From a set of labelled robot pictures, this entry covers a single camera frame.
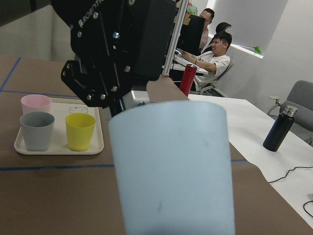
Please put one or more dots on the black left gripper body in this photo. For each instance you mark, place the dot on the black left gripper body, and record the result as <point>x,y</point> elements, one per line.
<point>120,47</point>

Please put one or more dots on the blue plastic cup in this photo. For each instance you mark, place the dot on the blue plastic cup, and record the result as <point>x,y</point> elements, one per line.
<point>173,169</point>

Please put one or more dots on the yellow plastic cup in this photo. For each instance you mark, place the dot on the yellow plastic cup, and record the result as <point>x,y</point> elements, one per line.
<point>79,128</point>

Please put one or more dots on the pink plastic cup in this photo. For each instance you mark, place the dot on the pink plastic cup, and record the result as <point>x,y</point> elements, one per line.
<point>35,103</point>

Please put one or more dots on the grey plastic cup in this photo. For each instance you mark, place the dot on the grey plastic cup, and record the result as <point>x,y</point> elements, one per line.
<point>37,129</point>

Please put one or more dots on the black monitor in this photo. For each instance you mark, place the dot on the black monitor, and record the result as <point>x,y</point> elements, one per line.
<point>190,34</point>

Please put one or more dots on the red water bottle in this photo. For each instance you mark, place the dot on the red water bottle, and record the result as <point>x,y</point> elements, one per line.
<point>188,78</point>

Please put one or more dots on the cream plastic tray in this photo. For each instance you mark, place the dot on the cream plastic tray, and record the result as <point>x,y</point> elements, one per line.
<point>61,108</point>

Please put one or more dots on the person in white shirt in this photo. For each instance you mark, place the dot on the person in white shirt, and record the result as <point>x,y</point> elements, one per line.
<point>208,15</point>

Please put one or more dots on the smiling person in white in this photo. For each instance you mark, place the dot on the smiling person in white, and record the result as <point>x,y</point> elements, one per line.
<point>215,62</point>

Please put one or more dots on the green plastic clamp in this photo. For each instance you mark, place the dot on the green plastic clamp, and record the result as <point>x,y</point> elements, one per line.
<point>257,51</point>

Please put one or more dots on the black water bottle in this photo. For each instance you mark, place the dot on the black water bottle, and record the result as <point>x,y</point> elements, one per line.
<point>280,128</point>

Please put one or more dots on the aluminium frame post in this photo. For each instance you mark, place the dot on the aluminium frame post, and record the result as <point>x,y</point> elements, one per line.
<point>175,36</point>

